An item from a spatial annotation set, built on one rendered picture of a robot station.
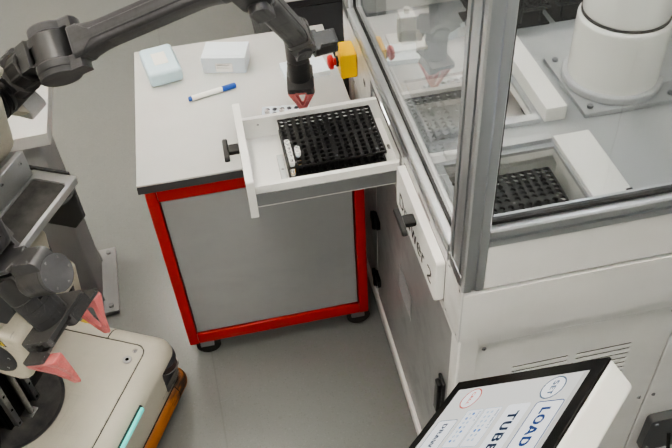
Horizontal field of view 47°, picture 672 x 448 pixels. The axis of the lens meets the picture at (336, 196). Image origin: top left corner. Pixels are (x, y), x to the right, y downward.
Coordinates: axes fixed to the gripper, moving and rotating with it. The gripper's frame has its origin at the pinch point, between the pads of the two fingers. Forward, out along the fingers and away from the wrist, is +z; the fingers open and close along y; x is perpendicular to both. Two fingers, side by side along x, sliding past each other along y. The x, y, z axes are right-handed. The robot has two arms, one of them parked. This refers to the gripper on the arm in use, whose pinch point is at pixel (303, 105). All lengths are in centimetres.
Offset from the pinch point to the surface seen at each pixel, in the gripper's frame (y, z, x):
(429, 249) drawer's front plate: -63, -13, -24
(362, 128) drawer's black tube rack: -21.8, -9.3, -14.1
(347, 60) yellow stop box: 7.2, -7.9, -12.3
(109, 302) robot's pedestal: 3, 79, 72
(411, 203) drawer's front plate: -50, -13, -22
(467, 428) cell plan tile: -107, -27, -23
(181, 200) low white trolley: -18.4, 12.8, 32.5
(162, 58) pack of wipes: 28.4, 1.4, 40.0
